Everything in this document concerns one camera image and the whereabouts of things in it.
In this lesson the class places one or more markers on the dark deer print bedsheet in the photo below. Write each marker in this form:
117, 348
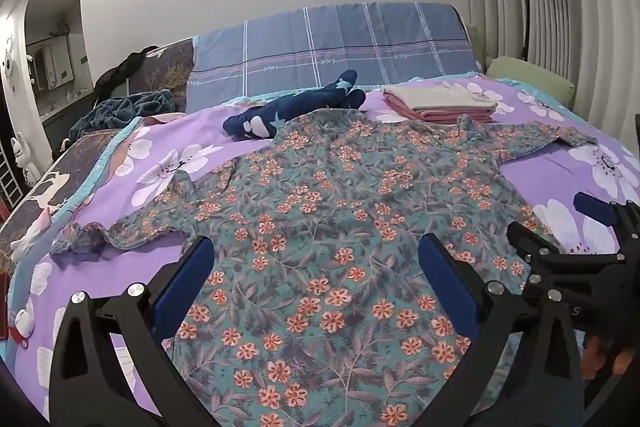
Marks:
165, 67

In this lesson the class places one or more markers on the person's right hand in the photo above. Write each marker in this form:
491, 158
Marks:
597, 352

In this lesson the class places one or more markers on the black clothing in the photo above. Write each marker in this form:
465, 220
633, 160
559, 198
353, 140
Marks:
120, 67

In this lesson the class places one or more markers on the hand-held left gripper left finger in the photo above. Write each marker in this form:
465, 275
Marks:
184, 279

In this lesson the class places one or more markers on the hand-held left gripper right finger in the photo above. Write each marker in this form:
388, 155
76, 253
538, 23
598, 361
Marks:
447, 279

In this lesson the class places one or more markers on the folded pink garment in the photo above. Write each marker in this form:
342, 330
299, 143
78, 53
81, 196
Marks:
425, 115

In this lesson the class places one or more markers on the white cat figurine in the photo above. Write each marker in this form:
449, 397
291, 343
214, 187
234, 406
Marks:
22, 157

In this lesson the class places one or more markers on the dark teal fleece blanket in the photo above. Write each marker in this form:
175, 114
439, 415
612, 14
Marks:
120, 107

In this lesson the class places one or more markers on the navy star print garment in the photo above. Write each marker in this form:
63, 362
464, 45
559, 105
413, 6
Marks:
280, 112

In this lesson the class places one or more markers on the folded pink and cream clothes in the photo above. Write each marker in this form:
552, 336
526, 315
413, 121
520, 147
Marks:
435, 96

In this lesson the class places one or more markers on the white curtain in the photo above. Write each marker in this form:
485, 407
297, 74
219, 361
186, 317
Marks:
575, 7

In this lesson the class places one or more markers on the green pillow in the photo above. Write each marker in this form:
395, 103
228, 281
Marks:
530, 79

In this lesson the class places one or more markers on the teal floral shirt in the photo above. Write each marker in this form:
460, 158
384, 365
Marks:
325, 207

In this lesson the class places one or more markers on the purple flower print blanket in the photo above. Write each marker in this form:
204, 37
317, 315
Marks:
210, 127

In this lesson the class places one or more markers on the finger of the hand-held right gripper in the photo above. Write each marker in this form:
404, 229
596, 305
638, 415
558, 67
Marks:
595, 209
550, 252

